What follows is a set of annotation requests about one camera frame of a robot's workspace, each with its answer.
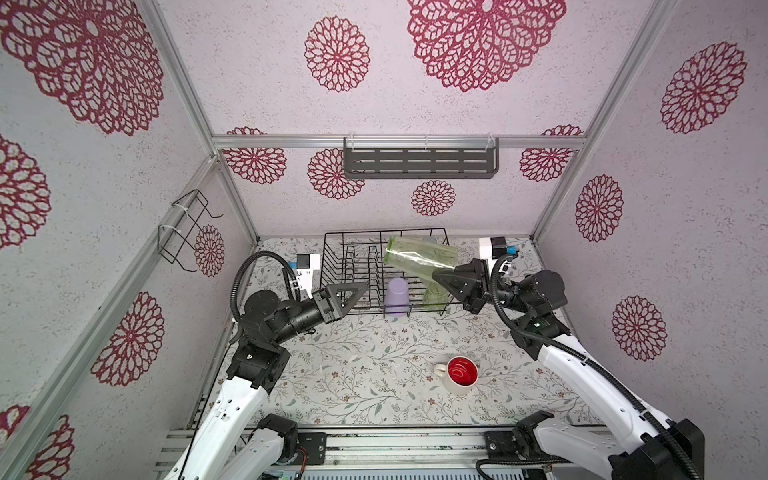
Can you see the lavender plastic cup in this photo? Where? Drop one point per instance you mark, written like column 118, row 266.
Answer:
column 396, row 301

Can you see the red and cream mug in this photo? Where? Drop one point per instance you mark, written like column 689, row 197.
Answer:
column 458, row 375

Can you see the tall green glass tumbler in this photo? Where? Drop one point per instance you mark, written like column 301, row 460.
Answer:
column 420, row 258

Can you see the black wire dish rack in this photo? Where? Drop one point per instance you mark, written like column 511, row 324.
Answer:
column 358, row 256

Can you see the grey wall shelf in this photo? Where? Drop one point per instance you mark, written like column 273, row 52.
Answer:
column 425, row 163

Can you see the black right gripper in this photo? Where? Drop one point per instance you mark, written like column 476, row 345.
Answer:
column 475, row 293

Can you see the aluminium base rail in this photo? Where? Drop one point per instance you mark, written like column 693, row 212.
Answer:
column 404, row 448

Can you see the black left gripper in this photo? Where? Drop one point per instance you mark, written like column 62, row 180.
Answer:
column 331, row 308

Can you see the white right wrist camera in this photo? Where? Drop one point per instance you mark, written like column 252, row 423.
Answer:
column 492, row 248

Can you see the black wire wall hanger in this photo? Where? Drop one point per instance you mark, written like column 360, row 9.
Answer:
column 192, row 242

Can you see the short green glass cup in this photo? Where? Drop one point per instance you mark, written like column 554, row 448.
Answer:
column 436, row 298

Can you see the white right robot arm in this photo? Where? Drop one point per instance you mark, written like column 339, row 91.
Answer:
column 642, row 442

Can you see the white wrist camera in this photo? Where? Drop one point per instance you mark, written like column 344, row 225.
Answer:
column 304, row 268
column 492, row 248

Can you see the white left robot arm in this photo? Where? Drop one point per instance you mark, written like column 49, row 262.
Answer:
column 254, row 371

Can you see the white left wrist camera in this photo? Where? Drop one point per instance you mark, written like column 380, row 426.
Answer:
column 304, row 268

